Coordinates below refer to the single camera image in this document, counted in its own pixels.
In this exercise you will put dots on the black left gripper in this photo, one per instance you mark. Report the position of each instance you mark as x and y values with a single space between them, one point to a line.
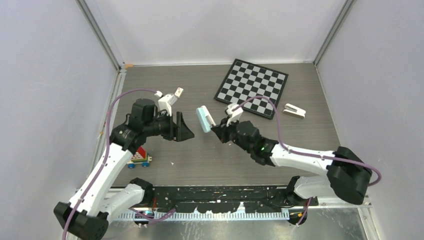
172 134

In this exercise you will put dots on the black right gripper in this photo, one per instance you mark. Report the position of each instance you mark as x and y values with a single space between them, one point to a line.
222 131

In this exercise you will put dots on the light blue white stapler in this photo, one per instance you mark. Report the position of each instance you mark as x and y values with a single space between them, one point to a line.
205 119

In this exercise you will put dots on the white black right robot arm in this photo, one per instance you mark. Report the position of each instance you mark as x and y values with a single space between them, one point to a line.
339 173

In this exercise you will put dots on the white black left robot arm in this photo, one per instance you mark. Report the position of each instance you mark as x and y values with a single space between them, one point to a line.
87 214

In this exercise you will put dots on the small white domino tile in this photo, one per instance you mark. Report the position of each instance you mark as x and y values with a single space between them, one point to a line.
178 92

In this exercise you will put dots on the colourful wooden toy car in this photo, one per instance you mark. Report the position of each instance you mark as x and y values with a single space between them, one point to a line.
141 157

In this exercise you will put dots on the black white chessboard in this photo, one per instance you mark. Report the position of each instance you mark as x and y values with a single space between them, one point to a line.
245 80

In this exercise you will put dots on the white staple box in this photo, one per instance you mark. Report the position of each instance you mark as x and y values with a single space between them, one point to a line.
294 111

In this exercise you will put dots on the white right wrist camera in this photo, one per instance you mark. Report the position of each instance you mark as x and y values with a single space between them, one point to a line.
233 112

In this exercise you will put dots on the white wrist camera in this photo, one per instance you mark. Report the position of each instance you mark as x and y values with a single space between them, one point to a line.
233 112
166 101

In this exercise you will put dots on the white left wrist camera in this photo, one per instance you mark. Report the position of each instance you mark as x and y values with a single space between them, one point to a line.
166 101

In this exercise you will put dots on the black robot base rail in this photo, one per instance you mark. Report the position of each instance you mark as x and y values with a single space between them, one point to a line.
221 199

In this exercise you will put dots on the left aluminium corner post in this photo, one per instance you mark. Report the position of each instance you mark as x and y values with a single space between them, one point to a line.
92 15

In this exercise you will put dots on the aluminium corner post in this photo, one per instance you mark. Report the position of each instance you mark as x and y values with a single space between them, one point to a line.
92 15
337 24

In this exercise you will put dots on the right aluminium corner post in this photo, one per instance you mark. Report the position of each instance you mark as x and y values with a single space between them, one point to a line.
337 24

